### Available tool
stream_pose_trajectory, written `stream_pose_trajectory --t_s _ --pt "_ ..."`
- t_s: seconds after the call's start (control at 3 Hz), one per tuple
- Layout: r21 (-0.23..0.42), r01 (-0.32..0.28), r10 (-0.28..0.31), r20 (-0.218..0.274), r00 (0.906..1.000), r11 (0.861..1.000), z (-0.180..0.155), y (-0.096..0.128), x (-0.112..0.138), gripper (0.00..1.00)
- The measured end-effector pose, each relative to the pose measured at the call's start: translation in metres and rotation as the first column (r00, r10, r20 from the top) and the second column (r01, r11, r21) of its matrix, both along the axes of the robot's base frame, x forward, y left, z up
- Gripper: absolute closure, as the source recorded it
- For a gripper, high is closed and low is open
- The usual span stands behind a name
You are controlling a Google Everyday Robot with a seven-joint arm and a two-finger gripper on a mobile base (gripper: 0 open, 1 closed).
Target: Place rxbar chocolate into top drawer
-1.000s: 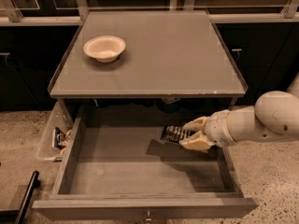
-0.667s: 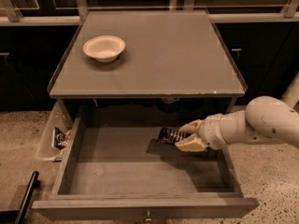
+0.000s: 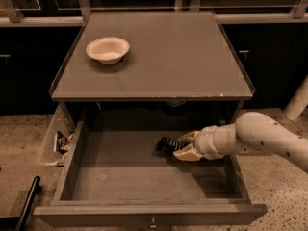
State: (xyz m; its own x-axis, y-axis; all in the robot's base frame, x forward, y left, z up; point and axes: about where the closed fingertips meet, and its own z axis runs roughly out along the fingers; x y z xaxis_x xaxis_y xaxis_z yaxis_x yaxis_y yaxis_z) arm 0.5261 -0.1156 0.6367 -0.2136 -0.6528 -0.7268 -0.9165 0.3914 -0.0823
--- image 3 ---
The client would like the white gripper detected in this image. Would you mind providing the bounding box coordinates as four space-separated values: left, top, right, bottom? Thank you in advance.
173 125 224 162

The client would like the black rxbar chocolate bar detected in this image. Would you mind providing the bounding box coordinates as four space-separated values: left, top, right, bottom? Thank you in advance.
156 137 187 155

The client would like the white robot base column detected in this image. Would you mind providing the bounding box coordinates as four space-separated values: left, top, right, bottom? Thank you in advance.
283 75 308 121

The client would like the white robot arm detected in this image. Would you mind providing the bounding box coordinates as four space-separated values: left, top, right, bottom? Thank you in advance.
173 112 308 172

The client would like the open grey top drawer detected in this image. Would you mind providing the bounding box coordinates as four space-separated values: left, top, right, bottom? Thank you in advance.
34 109 267 228

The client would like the grey cabinet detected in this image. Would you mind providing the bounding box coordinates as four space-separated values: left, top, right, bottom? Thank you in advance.
48 11 256 133

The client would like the white bowl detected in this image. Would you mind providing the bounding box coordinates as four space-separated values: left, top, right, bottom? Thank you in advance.
86 37 130 64

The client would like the snack packet in bin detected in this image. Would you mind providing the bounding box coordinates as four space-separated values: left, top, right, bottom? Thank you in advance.
54 131 74 159

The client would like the black bar object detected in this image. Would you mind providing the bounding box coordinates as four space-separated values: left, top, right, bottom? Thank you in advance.
0 176 41 231

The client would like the metal railing frame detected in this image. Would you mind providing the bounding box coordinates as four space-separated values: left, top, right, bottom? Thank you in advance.
0 0 308 25

